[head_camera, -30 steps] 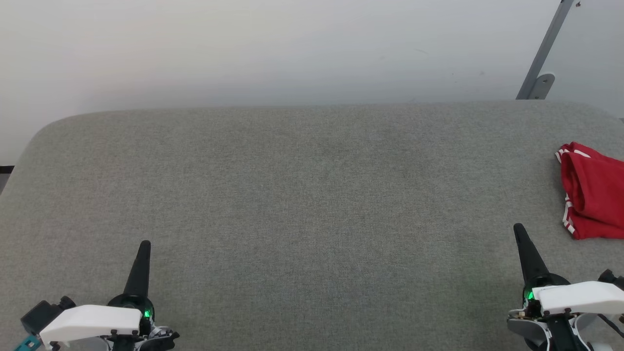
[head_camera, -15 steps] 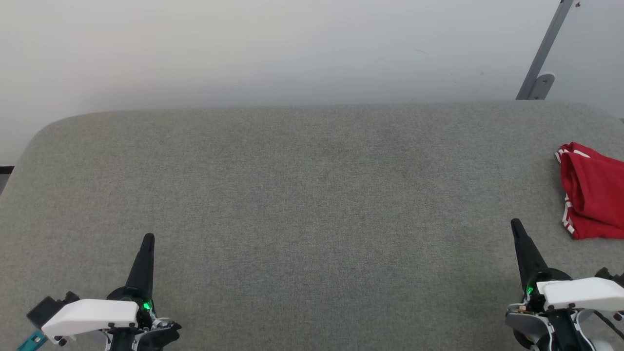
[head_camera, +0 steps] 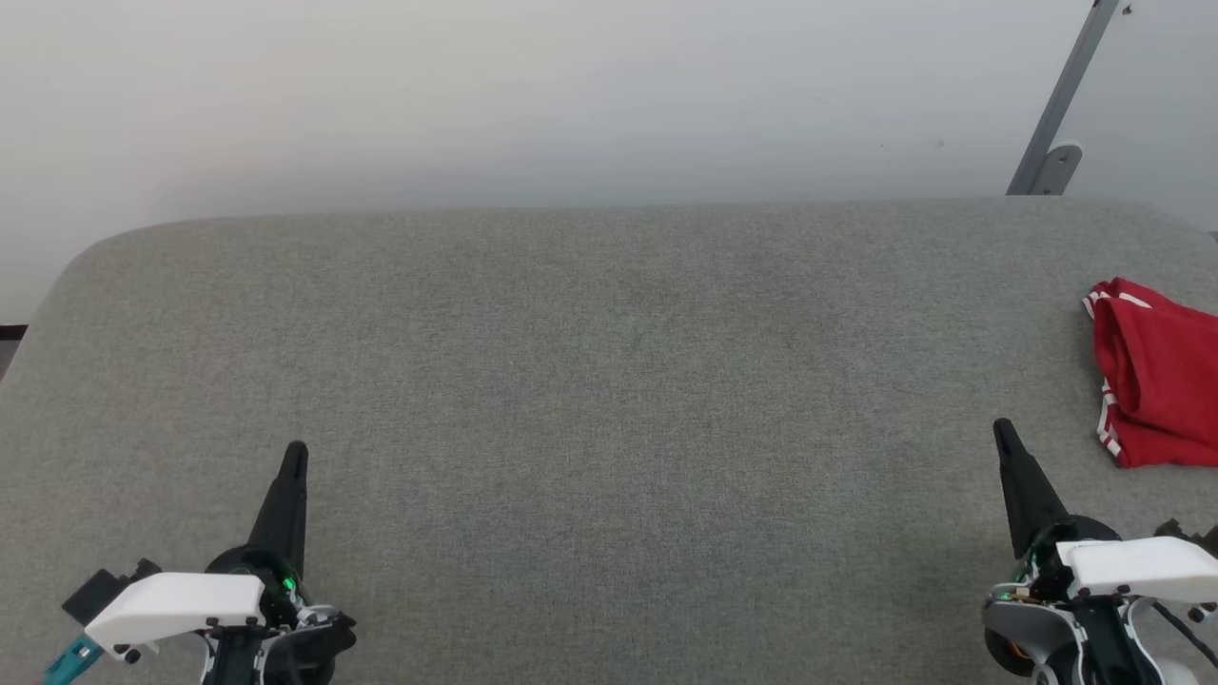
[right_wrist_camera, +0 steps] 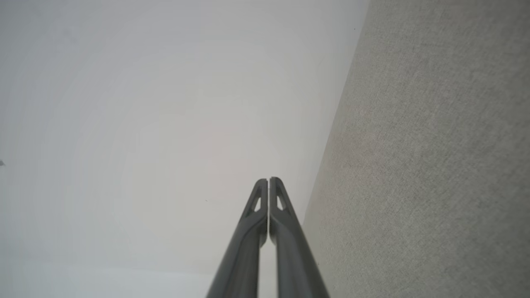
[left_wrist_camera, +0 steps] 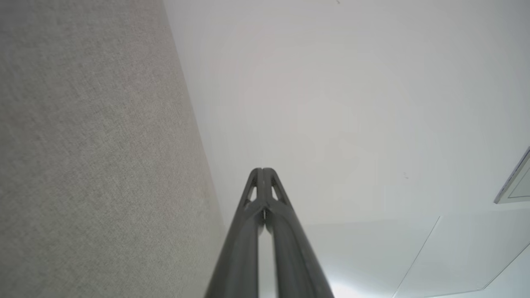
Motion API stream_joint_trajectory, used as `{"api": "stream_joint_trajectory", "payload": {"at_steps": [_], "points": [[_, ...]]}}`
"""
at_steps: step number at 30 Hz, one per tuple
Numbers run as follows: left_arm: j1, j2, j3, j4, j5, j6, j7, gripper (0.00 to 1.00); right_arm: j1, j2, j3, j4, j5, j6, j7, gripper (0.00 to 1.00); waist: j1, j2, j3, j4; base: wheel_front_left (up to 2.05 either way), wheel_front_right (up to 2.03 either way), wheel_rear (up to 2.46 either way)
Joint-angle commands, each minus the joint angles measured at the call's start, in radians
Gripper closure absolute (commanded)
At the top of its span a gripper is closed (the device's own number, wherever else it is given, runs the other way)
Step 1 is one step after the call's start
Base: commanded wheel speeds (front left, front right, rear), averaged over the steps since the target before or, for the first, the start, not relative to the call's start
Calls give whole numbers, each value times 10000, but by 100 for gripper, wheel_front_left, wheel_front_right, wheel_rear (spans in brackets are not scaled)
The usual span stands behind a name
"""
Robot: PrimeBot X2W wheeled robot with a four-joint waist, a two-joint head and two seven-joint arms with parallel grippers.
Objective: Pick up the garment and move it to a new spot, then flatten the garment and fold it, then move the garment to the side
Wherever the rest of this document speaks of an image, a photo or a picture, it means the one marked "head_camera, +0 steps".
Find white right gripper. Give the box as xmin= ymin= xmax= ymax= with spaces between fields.
xmin=992 ymin=416 xmax=1218 ymax=606

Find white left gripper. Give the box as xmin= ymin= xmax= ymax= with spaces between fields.
xmin=83 ymin=439 xmax=312 ymax=660

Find red and white shorts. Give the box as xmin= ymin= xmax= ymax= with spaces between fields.
xmin=1081 ymin=276 xmax=1218 ymax=470

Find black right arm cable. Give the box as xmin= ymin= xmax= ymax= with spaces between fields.
xmin=1146 ymin=598 xmax=1218 ymax=668

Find teal cable connector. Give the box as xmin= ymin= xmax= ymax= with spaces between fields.
xmin=42 ymin=635 xmax=105 ymax=685

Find grey metal bracket post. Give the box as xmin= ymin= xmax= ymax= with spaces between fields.
xmin=1005 ymin=0 xmax=1134 ymax=197

